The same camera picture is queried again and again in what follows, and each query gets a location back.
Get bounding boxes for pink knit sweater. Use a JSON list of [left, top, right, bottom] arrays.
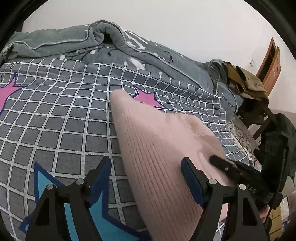
[[110, 89, 232, 240]]

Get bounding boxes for brown clothes pile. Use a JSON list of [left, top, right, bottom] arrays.
[[223, 62, 268, 101]]

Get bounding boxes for floral bed sheet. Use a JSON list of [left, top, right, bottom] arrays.
[[226, 116, 258, 164]]

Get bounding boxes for dark wooden chair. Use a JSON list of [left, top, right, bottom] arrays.
[[237, 98, 279, 141]]

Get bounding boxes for grey checked star blanket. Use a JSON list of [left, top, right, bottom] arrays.
[[1, 59, 248, 240]]

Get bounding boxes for brown wooden door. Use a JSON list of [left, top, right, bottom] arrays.
[[256, 38, 281, 95]]

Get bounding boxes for grey-green fleece blanket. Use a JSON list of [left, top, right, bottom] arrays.
[[1, 20, 243, 121]]

